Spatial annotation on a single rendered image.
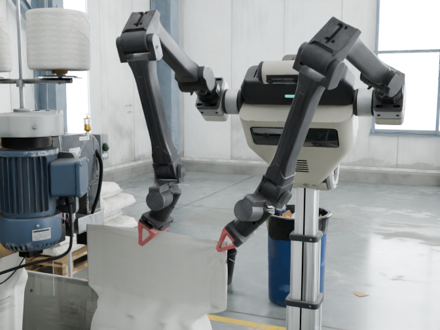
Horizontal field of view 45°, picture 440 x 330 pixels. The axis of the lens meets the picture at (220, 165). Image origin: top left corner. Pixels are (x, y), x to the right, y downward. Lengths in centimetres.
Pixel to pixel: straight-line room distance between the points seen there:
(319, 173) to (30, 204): 100
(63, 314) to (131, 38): 129
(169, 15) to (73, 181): 914
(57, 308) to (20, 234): 100
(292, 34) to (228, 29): 122
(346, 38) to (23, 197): 84
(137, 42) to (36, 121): 32
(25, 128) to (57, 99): 618
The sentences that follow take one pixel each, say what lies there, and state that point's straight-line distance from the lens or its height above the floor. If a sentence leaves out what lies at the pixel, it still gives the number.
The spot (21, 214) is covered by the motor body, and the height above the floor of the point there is 118.
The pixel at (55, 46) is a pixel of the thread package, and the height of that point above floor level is 159.
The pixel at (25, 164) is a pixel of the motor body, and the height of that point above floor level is 130.
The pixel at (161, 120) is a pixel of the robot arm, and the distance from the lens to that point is 148.
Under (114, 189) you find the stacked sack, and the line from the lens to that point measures 524.
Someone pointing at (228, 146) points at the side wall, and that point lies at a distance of 1009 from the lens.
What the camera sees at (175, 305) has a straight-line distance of 163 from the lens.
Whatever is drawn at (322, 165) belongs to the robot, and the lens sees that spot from 187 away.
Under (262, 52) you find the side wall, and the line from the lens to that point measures 986.
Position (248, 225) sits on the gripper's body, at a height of 111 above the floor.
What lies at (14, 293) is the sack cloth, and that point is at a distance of 200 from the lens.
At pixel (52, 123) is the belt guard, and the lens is 134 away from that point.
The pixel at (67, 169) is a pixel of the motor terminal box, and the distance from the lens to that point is 134.
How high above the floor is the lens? 146
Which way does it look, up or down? 7 degrees down
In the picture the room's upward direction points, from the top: straight up
